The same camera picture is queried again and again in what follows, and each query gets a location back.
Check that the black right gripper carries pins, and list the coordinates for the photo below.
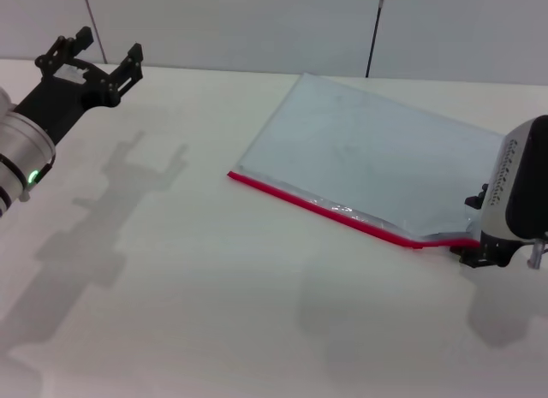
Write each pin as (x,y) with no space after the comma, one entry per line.
(498,250)

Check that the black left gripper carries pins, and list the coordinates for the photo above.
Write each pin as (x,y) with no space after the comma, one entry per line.
(64,94)

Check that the translucent document bag red zipper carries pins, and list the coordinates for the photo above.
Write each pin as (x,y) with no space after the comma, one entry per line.
(364,150)

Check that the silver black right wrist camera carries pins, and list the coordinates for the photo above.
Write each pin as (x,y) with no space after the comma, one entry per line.
(501,179)

